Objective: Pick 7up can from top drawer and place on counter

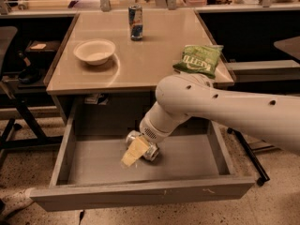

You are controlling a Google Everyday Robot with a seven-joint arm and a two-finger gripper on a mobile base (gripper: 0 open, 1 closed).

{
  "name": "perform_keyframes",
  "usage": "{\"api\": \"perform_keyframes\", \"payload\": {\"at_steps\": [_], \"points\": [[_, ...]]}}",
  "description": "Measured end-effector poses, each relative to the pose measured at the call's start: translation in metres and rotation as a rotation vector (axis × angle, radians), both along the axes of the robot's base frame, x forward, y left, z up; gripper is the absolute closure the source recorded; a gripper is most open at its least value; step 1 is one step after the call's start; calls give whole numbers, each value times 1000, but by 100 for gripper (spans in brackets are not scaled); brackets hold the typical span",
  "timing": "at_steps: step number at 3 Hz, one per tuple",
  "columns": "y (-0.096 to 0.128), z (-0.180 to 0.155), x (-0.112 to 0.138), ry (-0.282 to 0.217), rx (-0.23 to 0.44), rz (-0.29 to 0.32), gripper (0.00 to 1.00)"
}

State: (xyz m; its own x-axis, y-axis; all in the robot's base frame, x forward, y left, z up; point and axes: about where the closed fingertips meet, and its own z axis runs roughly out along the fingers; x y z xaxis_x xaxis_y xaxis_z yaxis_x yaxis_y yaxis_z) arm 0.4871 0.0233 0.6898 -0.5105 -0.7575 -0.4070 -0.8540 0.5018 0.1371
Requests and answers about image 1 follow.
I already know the black rolling stand base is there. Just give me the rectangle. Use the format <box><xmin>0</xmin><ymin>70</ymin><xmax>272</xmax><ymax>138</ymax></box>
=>
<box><xmin>227</xmin><ymin>127</ymin><xmax>270</xmax><ymax>187</ymax></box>

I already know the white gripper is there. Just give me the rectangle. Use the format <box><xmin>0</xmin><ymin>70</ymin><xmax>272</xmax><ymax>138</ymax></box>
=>
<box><xmin>121</xmin><ymin>117</ymin><xmax>170</xmax><ymax>167</ymax></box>

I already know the white paper bowl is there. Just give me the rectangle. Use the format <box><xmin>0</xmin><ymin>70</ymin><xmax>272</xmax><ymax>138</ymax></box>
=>
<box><xmin>73</xmin><ymin>38</ymin><xmax>115</xmax><ymax>66</ymax></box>

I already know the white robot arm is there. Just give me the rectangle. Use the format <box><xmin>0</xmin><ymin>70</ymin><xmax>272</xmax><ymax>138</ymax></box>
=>
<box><xmin>121</xmin><ymin>73</ymin><xmax>300</xmax><ymax>167</ymax></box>

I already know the crushed 7up can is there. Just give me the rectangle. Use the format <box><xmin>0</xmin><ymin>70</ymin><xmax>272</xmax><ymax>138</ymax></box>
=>
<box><xmin>126</xmin><ymin>130</ymin><xmax>159</xmax><ymax>161</ymax></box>

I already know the tall Red Bull can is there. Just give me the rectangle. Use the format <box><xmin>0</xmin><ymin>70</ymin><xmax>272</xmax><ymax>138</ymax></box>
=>
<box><xmin>128</xmin><ymin>5</ymin><xmax>143</xmax><ymax>41</ymax></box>

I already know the grey counter cabinet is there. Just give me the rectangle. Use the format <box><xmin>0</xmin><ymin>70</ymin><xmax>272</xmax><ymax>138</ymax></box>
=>
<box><xmin>47</xmin><ymin>8</ymin><xmax>212</xmax><ymax>120</ymax></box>

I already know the green chip bag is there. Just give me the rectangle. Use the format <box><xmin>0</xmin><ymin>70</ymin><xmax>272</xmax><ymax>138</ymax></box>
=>
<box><xmin>172</xmin><ymin>45</ymin><xmax>223</xmax><ymax>79</ymax></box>

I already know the grey open drawer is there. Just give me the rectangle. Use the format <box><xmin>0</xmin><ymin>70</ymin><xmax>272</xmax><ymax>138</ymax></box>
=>
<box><xmin>31</xmin><ymin>97</ymin><xmax>254</xmax><ymax>211</ymax></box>

